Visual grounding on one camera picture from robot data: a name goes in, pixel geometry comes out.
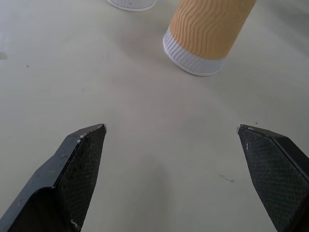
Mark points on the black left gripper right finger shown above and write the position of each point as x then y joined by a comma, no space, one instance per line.
275,174

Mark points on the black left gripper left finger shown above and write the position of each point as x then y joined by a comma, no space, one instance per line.
72,174

